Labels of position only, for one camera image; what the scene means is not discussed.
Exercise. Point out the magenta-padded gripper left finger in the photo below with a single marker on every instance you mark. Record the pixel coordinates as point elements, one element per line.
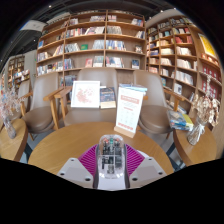
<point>75,170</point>

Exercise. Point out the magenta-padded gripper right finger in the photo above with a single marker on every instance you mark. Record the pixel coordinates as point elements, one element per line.
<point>148,170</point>

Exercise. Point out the transparent computer mouse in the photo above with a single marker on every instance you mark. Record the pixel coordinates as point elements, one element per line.
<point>111,156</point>

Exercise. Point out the beige armchair wooden arms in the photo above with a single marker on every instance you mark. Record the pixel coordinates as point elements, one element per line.
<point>153,120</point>
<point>90,115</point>
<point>24,90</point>
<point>40,120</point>

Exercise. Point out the round wooden side table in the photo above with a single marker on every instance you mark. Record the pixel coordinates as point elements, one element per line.
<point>13,143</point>
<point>196,151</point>

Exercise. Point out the stack of blue books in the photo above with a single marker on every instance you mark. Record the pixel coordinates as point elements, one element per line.
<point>178,121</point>

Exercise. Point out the glass vase white dried flowers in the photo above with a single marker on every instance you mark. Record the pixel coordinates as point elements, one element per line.
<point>196,131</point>

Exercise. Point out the white red standing sign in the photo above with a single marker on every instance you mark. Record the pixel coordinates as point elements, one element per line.
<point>129,110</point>

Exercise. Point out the white framed picture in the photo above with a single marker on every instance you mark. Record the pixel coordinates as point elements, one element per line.
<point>85,94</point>

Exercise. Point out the glass vase pink dried flowers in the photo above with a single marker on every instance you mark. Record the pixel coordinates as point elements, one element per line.
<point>9,130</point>

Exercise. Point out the dark cover standing book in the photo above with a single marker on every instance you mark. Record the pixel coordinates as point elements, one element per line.
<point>107,96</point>

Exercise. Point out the light blue flat book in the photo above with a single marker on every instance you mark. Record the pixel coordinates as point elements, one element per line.
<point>135,87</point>

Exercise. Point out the distant wooden bookshelf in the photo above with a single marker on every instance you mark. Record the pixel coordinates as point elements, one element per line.
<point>18,70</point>

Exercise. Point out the white hanging ceiling panel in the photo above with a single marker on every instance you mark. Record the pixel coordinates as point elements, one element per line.
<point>33,26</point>

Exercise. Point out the wide wooden wall bookshelf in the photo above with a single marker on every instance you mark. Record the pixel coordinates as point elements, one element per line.
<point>93,43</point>

